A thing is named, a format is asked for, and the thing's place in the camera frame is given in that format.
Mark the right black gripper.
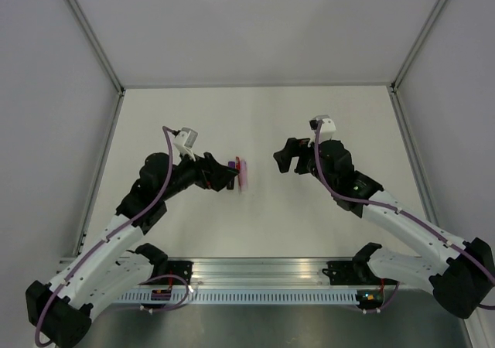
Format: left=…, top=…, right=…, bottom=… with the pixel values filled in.
left=274, top=138, right=336, bottom=192

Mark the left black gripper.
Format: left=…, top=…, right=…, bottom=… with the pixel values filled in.
left=159, top=146, right=238, bottom=202

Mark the black purple-tip marker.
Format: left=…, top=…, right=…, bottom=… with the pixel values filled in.
left=226, top=161, right=237, bottom=190

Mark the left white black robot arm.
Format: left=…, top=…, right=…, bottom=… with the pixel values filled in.
left=26, top=152, right=239, bottom=347

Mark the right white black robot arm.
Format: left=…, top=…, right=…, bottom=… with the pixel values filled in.
left=273, top=138, right=494, bottom=319

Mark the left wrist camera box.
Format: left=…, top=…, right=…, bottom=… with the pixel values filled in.
left=173, top=128, right=198, bottom=161

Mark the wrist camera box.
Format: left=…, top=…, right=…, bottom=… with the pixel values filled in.
left=173, top=128, right=198, bottom=161
left=309, top=114, right=336, bottom=142

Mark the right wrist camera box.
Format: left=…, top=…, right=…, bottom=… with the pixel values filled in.
left=309, top=114, right=336, bottom=142

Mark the aluminium mounting rail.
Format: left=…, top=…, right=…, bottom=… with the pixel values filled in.
left=168, top=258, right=351, bottom=288

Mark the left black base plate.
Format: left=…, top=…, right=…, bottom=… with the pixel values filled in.
left=147, top=260, right=193, bottom=287

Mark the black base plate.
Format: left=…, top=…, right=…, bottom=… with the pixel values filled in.
left=322, top=261, right=381, bottom=286
left=147, top=260, right=193, bottom=287

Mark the white slotted cable duct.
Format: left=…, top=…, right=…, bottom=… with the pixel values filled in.
left=115, top=287, right=358, bottom=305

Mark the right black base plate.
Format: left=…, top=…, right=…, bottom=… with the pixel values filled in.
left=322, top=261, right=381, bottom=286

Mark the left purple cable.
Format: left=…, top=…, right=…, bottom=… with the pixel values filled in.
left=34, top=125, right=194, bottom=344

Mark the purple cable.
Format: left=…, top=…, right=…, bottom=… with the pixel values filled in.
left=312, top=123, right=495, bottom=310
left=34, top=125, right=194, bottom=344

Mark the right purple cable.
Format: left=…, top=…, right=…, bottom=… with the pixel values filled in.
left=312, top=123, right=495, bottom=310

